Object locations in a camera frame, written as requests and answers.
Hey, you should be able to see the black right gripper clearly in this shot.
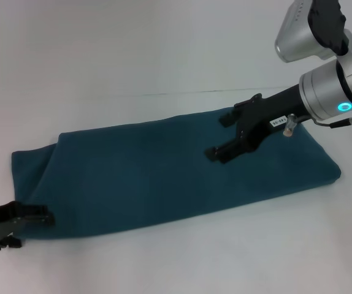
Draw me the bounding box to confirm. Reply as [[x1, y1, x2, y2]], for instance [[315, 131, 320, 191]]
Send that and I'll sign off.
[[205, 84, 311, 165]]

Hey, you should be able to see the teal blue shirt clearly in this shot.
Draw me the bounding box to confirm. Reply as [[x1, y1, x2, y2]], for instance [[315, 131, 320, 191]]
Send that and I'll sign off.
[[11, 105, 342, 243]]

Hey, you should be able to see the silver metal plug fitting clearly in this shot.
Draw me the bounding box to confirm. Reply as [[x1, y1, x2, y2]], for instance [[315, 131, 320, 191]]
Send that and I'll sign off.
[[281, 113, 299, 137]]

